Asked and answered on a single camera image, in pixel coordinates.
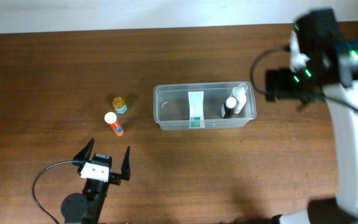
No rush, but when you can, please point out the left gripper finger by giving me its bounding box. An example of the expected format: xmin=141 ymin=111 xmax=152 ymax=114
xmin=73 ymin=138 xmax=94 ymax=162
xmin=121 ymin=146 xmax=131 ymax=180

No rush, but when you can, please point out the clear white spray bottle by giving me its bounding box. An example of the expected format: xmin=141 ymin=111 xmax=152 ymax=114
xmin=231 ymin=83 xmax=248 ymax=114

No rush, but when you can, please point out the small gold-lid jar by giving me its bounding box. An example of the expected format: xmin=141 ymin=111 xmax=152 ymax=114
xmin=112 ymin=97 xmax=127 ymax=114

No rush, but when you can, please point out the dark bottle white cap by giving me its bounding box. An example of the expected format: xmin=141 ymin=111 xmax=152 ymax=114
xmin=221 ymin=96 xmax=237 ymax=119

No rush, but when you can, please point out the white green tube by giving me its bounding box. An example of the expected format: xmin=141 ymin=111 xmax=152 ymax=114
xmin=188 ymin=91 xmax=204 ymax=129

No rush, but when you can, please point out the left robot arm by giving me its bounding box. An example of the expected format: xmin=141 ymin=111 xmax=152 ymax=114
xmin=61 ymin=139 xmax=131 ymax=224

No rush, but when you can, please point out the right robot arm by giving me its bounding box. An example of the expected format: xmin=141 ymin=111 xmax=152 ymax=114
xmin=265 ymin=8 xmax=358 ymax=223

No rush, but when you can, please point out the clear plastic container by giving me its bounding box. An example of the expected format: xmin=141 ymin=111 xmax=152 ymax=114
xmin=154 ymin=81 xmax=257 ymax=131

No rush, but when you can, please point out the orange tube white cap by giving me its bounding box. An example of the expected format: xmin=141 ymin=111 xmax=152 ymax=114
xmin=104 ymin=112 xmax=124 ymax=136

